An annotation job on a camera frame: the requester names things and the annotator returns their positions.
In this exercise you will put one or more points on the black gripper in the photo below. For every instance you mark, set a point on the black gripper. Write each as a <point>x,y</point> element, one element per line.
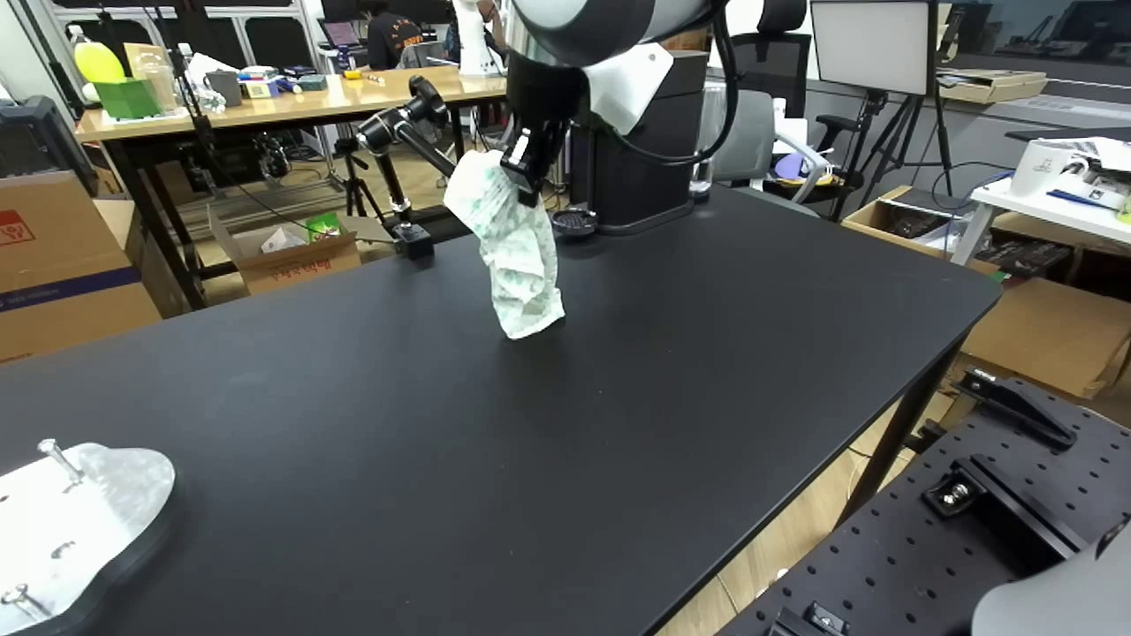
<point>544,117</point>

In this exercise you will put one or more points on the white green-patterned towel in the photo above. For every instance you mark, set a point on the white green-patterned towel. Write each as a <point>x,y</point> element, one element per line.
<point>518,260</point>

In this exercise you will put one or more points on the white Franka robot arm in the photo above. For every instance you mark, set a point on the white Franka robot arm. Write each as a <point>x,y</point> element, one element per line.
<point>590,22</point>

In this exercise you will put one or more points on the black tripod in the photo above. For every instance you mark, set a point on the black tripod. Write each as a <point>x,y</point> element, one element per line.
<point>905,142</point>
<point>359,185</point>

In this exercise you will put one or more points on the person in dark clothes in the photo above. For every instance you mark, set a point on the person in dark clothes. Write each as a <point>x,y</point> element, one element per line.
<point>390,36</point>

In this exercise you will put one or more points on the green plastic bag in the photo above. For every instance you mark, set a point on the green plastic bag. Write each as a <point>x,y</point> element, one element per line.
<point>323,224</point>

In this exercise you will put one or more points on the grey white office chair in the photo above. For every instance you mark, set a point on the grey white office chair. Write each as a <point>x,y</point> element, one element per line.
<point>746,137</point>

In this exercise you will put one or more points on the open cardboard box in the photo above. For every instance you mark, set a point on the open cardboard box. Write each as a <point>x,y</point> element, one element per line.
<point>295,262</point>

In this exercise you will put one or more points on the long wooden work table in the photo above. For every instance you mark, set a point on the long wooden work table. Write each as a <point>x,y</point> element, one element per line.
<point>295,105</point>

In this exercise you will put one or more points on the black chair back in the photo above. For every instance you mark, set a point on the black chair back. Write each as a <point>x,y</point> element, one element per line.
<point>276,41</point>

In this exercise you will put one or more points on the white board on tripod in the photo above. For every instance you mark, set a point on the white board on tripod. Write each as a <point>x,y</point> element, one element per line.
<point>871,48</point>

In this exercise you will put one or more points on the wooden tray box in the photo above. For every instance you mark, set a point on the wooden tray box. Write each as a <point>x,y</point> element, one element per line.
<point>905,220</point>

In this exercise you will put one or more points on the green box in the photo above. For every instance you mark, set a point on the green box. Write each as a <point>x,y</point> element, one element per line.
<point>128,99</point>

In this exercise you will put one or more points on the yellow object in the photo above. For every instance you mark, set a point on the yellow object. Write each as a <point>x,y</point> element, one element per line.
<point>98,62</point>

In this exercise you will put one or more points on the large cardboard box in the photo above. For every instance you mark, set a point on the large cardboard box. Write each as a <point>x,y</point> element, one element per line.
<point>64,260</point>

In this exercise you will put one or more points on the black case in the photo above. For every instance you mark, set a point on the black case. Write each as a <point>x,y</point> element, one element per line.
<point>39,141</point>

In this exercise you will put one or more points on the small black clamp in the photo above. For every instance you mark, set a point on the small black clamp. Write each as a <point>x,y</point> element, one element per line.
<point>816,621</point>

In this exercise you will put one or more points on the black perforated breadboard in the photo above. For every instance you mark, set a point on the black perforated breadboard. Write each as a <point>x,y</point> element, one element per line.
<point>896,566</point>

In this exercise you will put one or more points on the black clamp with silver screws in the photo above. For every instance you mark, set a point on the black clamp with silver screws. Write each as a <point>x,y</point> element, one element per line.
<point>958,493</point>

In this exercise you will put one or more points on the white side desk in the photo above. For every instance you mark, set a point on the white side desk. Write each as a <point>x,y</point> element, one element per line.
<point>1061,216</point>

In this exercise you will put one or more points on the long black clamp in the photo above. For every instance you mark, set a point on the long black clamp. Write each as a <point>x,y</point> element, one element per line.
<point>1016,407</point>

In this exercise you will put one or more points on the white paper stack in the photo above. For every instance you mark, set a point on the white paper stack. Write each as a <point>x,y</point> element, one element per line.
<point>1071,164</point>

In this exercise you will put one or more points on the clear plastic dish rack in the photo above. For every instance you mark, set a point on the clear plastic dish rack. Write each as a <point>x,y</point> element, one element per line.
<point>83,533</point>

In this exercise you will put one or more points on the grey rounded cover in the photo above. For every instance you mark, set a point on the grey rounded cover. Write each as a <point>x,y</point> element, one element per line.
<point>1061,602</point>

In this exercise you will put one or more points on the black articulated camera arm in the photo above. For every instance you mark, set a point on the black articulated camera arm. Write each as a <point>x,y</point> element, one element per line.
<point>408,117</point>

